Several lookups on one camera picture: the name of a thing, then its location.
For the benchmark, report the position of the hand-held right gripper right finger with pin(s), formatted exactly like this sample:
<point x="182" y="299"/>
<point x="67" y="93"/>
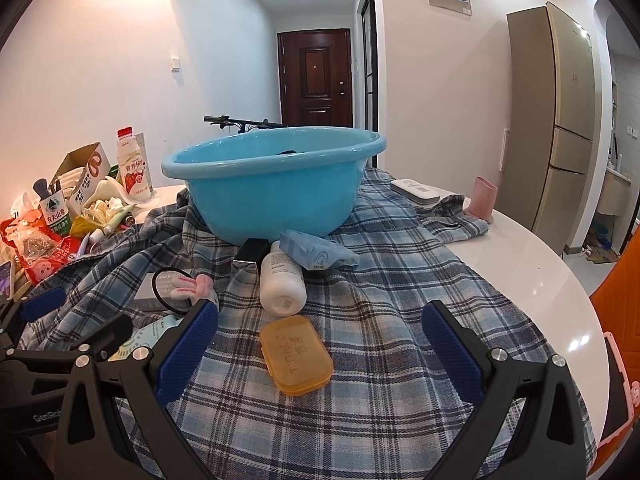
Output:
<point x="452" y="350"/>

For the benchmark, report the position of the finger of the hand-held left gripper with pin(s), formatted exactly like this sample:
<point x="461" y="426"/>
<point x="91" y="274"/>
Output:
<point x="107" y="334"/>
<point x="40" y="305"/>

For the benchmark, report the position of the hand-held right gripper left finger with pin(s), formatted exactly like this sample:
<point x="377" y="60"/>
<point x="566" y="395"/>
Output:
<point x="187" y="345"/>

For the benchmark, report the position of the light green printed packet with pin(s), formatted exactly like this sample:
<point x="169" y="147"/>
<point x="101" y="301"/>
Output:
<point x="150" y="332"/>

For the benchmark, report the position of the small white grey box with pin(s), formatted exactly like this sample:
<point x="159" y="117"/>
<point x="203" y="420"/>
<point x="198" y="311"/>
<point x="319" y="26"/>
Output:
<point x="145" y="292"/>

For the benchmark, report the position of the small pink white plush toy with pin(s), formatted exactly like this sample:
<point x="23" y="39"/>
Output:
<point x="202" y="285"/>

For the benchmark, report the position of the amber translucent soap box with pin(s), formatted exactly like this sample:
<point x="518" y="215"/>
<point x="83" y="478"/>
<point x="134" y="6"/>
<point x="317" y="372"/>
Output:
<point x="295" y="355"/>

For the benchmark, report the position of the white lotion bottle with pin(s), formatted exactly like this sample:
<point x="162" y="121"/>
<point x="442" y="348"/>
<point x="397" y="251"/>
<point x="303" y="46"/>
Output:
<point x="282" y="285"/>

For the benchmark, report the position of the small black box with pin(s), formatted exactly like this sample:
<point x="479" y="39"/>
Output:
<point x="252" y="250"/>

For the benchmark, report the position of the light blue packet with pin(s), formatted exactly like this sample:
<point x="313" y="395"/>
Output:
<point x="315" y="252"/>

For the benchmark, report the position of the blue plastic basin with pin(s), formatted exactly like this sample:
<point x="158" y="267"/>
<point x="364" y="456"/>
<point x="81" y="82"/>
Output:
<point x="260" y="195"/>

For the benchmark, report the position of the black scrunchie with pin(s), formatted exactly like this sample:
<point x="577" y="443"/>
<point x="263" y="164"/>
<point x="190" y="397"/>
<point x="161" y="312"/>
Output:
<point x="286" y="151"/>

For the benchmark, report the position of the red cartoon snack packet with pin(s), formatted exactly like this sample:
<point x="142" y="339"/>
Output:
<point x="42" y="270"/>

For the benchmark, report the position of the clear packet of brown snacks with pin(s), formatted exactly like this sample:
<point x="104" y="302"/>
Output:
<point x="32" y="245"/>

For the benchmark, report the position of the green label water bottle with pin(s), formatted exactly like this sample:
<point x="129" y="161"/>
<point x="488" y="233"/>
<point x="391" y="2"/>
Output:
<point x="55" y="215"/>

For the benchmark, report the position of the blue plaid cloth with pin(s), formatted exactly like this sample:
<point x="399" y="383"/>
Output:
<point x="360" y="310"/>

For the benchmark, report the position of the crumpled white tissue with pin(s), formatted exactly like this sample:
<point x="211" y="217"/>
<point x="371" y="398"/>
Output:
<point x="102" y="212"/>

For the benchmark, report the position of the white green tube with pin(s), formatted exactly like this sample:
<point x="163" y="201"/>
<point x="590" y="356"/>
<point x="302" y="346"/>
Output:
<point x="117" y="221"/>

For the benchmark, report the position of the makeup brush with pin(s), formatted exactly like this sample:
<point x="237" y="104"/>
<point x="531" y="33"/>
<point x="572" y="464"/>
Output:
<point x="40" y="186"/>

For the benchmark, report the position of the cream paper bag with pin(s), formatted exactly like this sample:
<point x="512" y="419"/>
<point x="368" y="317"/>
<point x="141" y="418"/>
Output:
<point x="112" y="190"/>

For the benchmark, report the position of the open cardboard snack box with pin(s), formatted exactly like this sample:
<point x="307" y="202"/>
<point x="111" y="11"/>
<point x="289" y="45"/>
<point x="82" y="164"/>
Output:
<point x="92" y="170"/>

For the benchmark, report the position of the pink cup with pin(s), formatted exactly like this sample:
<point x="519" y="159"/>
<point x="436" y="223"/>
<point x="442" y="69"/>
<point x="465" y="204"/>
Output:
<point x="482" y="200"/>

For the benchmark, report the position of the red cap milk drink bottle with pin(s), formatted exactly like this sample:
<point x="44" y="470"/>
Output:
<point x="135" y="175"/>

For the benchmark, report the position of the white flat case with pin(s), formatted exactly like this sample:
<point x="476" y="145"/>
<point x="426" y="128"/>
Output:
<point x="417" y="191"/>

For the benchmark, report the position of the brown floor mat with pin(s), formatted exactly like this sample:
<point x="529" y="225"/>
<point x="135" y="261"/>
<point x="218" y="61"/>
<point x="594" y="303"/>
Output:
<point x="600" y="255"/>

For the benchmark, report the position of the bathroom vanity cabinet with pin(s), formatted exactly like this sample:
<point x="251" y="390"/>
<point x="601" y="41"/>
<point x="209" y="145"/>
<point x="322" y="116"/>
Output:
<point x="614" y="195"/>

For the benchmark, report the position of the black electric bicycle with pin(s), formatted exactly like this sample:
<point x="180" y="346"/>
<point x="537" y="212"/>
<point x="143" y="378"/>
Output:
<point x="245" y="123"/>

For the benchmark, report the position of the beige refrigerator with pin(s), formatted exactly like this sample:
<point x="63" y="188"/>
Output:
<point x="565" y="110"/>

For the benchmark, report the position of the brown entrance door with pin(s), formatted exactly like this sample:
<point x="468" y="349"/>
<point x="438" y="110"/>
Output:
<point x="315" y="75"/>

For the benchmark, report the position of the white light switch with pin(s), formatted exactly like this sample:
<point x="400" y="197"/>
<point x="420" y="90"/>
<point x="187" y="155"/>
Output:
<point x="175" y="63"/>

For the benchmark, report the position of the black frame glass door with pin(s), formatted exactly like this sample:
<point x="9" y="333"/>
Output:
<point x="369" y="60"/>

